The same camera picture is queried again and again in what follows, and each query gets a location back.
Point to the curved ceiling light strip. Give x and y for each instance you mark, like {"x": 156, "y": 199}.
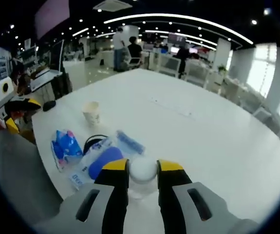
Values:
{"x": 178, "y": 17}

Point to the grey mesh office chair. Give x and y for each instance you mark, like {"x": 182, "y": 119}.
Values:
{"x": 25, "y": 175}

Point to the large office window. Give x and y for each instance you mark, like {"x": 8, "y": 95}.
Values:
{"x": 264, "y": 73}

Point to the printed white paper cup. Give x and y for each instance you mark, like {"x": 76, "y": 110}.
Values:
{"x": 92, "y": 114}

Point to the clear bag with blue pouch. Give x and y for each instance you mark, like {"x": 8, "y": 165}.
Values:
{"x": 105, "y": 158}

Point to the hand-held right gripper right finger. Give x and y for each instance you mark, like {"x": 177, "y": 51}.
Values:
{"x": 173, "y": 195}

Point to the blue tissue packet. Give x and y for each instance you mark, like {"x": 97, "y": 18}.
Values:
{"x": 65, "y": 148}

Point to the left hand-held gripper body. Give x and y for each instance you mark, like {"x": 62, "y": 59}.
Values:
{"x": 2, "y": 97}

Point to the potted green plant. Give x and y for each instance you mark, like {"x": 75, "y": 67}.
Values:
{"x": 222, "y": 70}

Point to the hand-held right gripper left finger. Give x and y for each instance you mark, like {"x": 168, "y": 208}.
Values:
{"x": 115, "y": 195}

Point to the black oval object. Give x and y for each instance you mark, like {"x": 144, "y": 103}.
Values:
{"x": 49, "y": 105}

